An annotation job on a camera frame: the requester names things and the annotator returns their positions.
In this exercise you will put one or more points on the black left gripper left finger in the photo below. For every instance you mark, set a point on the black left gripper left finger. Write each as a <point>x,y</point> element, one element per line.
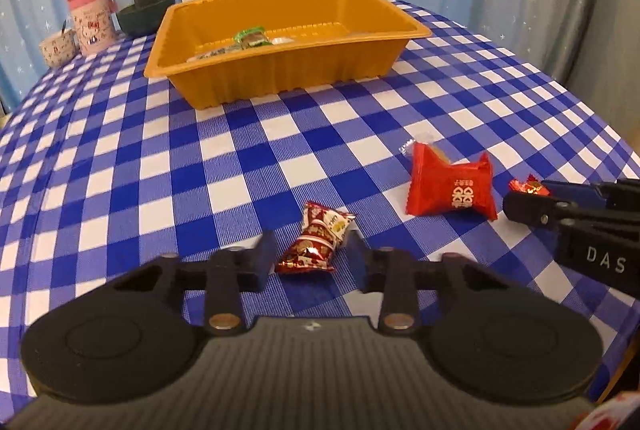
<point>228,273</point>

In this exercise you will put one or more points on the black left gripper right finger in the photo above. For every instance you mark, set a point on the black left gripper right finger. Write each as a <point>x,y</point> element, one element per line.
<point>388,271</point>

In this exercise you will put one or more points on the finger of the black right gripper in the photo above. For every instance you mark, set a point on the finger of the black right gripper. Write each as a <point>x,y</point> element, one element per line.
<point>601,244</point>
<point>622,195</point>

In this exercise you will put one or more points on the dark red patterned candy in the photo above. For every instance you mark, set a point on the dark red patterned candy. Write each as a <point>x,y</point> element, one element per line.
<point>322,231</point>

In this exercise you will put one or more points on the small red gold candy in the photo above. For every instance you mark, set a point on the small red gold candy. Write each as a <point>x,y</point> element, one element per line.
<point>530,186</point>

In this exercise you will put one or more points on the clear sesame snack packet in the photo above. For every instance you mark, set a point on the clear sesame snack packet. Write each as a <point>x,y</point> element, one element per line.
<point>231,48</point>

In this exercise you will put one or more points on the large red snack packet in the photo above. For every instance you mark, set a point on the large red snack packet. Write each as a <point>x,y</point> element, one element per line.
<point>437,186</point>

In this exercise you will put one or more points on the blue white checkered tablecloth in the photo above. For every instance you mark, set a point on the blue white checkered tablecloth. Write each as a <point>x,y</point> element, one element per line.
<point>103,169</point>

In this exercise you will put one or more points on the orange plastic tray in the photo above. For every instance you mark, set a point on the orange plastic tray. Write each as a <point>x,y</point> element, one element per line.
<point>314,42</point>

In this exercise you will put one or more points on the green snack packet in tray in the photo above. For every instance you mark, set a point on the green snack packet in tray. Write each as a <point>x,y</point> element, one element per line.
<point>252,38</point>

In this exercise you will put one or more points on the small patterned ceramic cup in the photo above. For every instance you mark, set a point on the small patterned ceramic cup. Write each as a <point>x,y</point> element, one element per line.
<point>59,49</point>

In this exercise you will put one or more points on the pink Hello Kitty cup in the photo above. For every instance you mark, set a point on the pink Hello Kitty cup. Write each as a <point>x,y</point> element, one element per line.
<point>93,24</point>

